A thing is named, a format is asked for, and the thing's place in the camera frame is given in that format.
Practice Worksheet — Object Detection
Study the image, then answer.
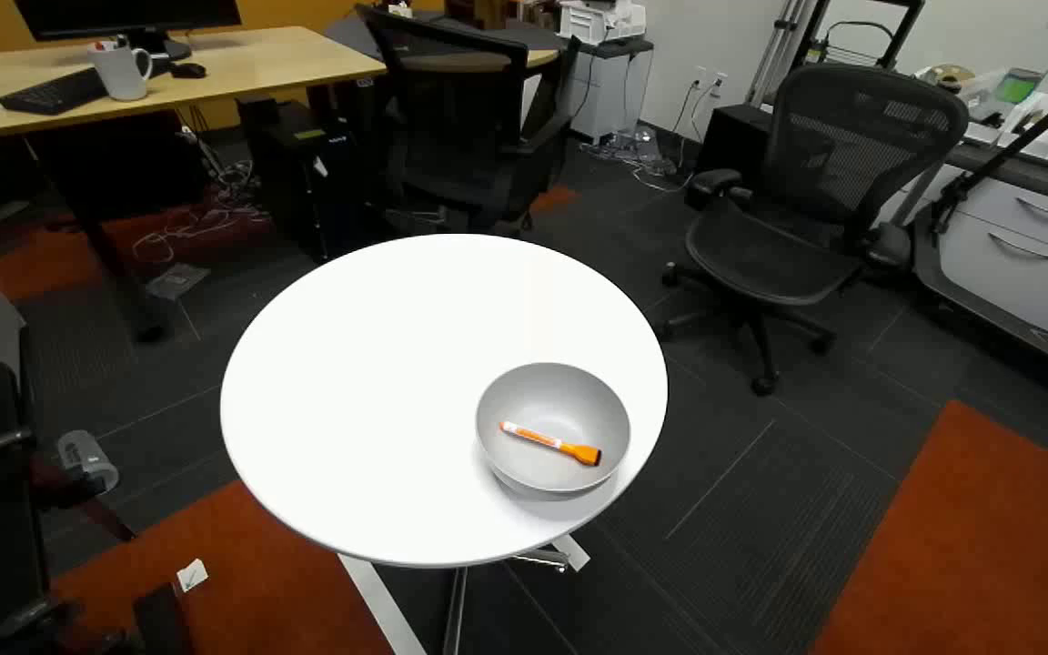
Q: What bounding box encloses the orange carrot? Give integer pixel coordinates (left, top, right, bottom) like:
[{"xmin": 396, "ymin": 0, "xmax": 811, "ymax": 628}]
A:
[{"xmin": 493, "ymin": 414, "xmax": 607, "ymax": 474}]

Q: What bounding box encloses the grey bowl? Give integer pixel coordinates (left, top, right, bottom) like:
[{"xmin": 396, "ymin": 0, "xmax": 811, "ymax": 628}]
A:
[{"xmin": 472, "ymin": 359, "xmax": 636, "ymax": 502}]

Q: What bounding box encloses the small white cabinet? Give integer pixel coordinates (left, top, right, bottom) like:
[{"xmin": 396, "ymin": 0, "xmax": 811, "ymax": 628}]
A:
[{"xmin": 565, "ymin": 38, "xmax": 658, "ymax": 144}]

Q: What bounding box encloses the black tower under desk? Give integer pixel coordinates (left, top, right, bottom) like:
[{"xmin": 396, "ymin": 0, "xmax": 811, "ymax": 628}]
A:
[{"xmin": 235, "ymin": 93, "xmax": 356, "ymax": 263}]

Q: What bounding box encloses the black computer tower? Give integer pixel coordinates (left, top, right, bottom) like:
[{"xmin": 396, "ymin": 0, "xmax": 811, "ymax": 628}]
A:
[{"xmin": 684, "ymin": 98, "xmax": 787, "ymax": 211}]

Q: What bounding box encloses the white table base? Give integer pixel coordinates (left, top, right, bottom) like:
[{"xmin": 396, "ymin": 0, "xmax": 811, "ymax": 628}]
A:
[{"xmin": 336, "ymin": 532, "xmax": 598, "ymax": 655}]

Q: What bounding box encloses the white box on cabinet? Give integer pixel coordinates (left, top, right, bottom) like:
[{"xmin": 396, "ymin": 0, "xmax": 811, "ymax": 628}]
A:
[{"xmin": 555, "ymin": 0, "xmax": 652, "ymax": 51}]

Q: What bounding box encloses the grey power strip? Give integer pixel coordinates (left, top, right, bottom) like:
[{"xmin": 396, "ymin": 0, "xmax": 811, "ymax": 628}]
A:
[{"xmin": 139, "ymin": 257, "xmax": 213, "ymax": 307}]

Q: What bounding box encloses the black mesh office chair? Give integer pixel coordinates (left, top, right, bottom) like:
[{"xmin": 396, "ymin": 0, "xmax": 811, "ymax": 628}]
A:
[{"xmin": 653, "ymin": 59, "xmax": 974, "ymax": 401}]

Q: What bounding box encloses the wooden desk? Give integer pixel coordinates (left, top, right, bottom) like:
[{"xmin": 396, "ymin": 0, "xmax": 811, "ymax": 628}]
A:
[{"xmin": 0, "ymin": 21, "xmax": 390, "ymax": 344}]

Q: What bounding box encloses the small white floor tag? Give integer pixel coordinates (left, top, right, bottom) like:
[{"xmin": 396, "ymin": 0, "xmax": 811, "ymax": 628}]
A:
[{"xmin": 171, "ymin": 553, "xmax": 213, "ymax": 601}]

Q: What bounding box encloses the black tripod stand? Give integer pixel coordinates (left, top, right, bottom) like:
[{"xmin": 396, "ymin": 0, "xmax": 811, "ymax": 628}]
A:
[{"xmin": 746, "ymin": 0, "xmax": 931, "ymax": 108}]

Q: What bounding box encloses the clear plastic cup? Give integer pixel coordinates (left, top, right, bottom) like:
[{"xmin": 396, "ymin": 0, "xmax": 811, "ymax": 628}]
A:
[{"xmin": 54, "ymin": 427, "xmax": 123, "ymax": 498}]

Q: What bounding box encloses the white mug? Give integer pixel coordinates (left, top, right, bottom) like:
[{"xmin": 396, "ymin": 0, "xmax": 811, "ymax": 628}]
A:
[{"xmin": 86, "ymin": 31, "xmax": 161, "ymax": 106}]

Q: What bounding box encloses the black monitor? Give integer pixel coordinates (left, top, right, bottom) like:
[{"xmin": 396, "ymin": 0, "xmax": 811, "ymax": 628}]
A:
[{"xmin": 12, "ymin": 0, "xmax": 247, "ymax": 66}]

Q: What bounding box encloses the white drawer cabinet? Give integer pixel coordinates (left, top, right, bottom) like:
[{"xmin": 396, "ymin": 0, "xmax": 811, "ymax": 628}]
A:
[{"xmin": 906, "ymin": 116, "xmax": 1048, "ymax": 357}]

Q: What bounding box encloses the black slanted pole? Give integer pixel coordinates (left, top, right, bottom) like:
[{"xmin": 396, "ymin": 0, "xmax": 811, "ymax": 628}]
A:
[{"xmin": 929, "ymin": 66, "xmax": 1048, "ymax": 239}]

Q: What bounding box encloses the black keyboard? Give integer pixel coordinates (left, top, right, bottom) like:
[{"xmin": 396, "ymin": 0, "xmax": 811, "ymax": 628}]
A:
[{"xmin": 0, "ymin": 66, "xmax": 112, "ymax": 120}]

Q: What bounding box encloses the device with green screen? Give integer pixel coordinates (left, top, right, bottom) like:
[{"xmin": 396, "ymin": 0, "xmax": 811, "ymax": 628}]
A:
[{"xmin": 986, "ymin": 62, "xmax": 1048, "ymax": 116}]

